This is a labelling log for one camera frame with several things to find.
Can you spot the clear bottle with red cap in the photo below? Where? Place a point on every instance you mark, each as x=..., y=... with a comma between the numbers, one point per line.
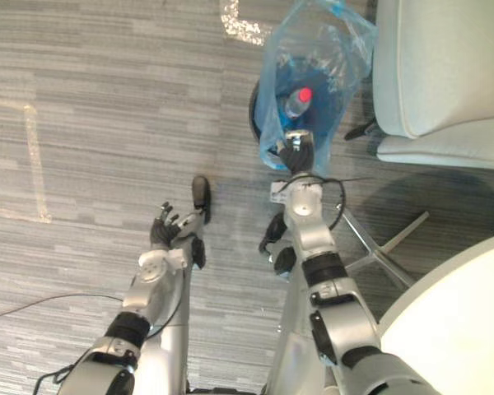
x=298, y=103

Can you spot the small black trash bin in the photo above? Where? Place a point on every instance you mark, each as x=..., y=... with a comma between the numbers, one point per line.
x=256, y=111

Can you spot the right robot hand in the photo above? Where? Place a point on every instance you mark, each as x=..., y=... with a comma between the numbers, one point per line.
x=298, y=153

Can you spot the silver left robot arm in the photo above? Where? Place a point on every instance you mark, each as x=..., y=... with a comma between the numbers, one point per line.
x=136, y=304

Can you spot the blue plastic trash bag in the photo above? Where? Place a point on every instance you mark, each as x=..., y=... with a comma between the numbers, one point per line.
x=313, y=74

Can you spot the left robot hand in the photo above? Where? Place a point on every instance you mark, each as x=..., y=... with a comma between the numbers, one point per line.
x=161, y=233

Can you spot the dark right robot foot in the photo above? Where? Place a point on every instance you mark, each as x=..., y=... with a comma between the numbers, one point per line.
x=276, y=230

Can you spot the dark robot foot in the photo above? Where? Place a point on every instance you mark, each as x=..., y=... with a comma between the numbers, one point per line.
x=276, y=230
x=201, y=197

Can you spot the dark left robot foot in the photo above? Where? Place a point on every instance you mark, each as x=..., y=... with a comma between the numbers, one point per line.
x=201, y=197

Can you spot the pale green armchair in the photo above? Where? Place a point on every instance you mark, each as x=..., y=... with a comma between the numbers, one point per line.
x=440, y=78

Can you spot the round white tea table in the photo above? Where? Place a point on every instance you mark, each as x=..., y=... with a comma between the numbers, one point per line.
x=448, y=325

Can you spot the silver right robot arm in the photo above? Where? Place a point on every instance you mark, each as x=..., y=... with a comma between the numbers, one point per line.
x=333, y=288

